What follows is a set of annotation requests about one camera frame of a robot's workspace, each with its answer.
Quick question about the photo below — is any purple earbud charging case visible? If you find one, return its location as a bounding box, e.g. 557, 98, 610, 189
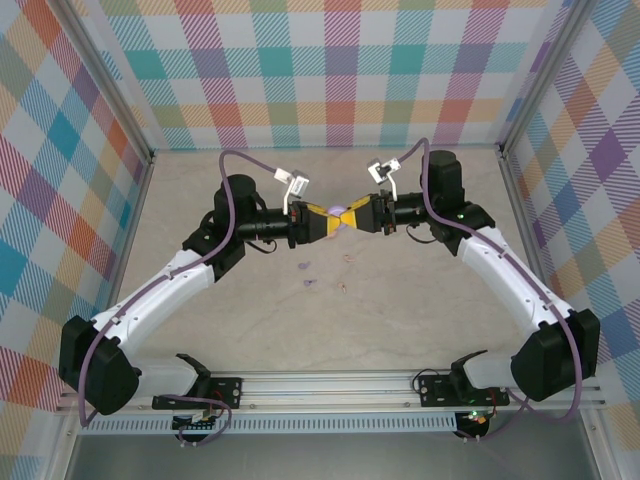
328, 203, 350, 234

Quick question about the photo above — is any small electronics board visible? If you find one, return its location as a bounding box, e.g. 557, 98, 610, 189
453, 408, 490, 442
171, 411, 222, 445

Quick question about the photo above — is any grey metal front panel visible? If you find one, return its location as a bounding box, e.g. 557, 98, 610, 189
64, 433, 601, 480

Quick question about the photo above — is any aluminium side rail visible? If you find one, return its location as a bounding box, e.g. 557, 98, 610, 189
42, 149, 156, 480
497, 147, 621, 480

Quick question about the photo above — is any aluminium corner post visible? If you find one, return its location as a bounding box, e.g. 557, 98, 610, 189
497, 0, 594, 159
60, 0, 157, 164

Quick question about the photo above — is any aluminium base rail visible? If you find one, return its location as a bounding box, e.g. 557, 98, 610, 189
59, 371, 607, 417

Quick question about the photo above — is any slotted grey cable duct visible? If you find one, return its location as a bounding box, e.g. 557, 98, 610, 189
79, 412, 460, 436

